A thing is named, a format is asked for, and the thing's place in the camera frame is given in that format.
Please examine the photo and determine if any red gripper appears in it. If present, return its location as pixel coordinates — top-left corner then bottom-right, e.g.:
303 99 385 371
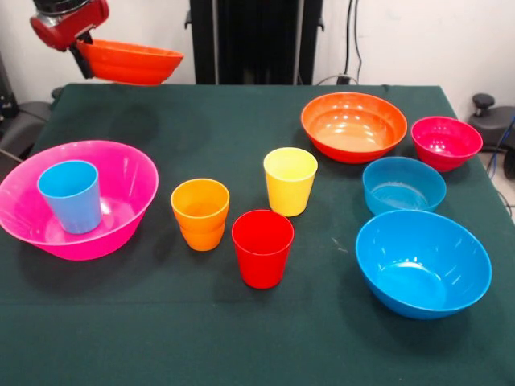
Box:
29 0 110 80

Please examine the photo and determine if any orange-red bowl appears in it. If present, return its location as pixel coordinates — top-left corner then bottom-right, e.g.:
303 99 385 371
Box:
75 39 185 87
300 92 409 165

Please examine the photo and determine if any blue cup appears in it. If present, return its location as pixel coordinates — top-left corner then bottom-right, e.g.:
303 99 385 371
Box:
36 159 103 236

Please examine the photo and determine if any large pink bowl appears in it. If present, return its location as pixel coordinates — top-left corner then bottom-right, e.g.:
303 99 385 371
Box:
0 139 160 261

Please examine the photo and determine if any orange cup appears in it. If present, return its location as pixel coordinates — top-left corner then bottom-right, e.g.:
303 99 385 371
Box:
170 178 231 234
179 220 227 253

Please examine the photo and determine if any yellow cup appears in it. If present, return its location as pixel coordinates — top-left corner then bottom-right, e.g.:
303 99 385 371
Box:
263 146 319 218

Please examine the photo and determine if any red cup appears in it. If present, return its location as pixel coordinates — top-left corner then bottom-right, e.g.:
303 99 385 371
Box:
231 209 295 290

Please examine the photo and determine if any dark green tablecloth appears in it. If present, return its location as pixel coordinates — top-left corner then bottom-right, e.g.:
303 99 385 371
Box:
0 83 515 386

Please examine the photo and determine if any small blue bowl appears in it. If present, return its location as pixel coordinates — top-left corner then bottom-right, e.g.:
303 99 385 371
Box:
361 156 447 216

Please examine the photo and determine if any small magenta bowl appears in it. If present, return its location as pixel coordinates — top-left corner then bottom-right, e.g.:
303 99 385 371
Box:
410 116 484 174

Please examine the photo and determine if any large blue bowl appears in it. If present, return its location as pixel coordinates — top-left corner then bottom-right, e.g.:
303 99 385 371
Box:
355 209 493 321

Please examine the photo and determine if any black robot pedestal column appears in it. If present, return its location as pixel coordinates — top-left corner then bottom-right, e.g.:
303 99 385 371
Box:
188 0 325 85

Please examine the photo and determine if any black cable with adapter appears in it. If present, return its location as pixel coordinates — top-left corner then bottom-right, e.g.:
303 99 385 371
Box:
317 0 365 86

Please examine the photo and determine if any blue cable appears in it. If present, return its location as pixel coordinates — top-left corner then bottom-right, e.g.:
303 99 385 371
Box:
485 114 515 180

